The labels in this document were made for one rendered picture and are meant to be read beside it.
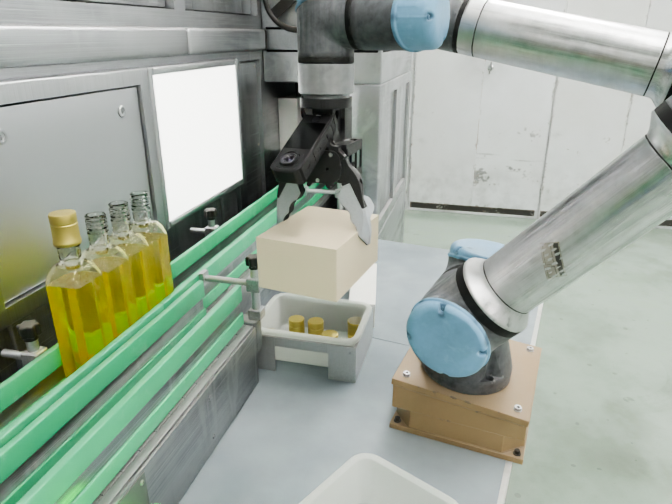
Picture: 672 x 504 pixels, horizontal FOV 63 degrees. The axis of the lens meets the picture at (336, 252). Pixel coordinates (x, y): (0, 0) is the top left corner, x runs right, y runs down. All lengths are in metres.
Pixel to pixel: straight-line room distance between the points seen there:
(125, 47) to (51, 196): 0.33
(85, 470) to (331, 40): 0.58
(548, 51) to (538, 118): 3.73
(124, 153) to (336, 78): 0.53
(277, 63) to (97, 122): 0.85
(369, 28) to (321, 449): 0.64
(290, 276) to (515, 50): 0.42
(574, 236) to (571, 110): 3.86
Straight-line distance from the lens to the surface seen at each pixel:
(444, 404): 0.94
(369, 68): 1.72
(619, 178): 0.66
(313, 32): 0.74
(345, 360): 1.07
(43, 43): 0.99
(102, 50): 1.10
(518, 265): 0.70
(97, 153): 1.07
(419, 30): 0.69
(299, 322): 1.18
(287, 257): 0.74
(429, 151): 4.54
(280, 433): 0.99
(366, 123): 1.74
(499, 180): 4.57
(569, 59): 0.77
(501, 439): 0.95
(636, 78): 0.77
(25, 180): 0.95
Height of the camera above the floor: 1.38
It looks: 22 degrees down
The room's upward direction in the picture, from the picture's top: straight up
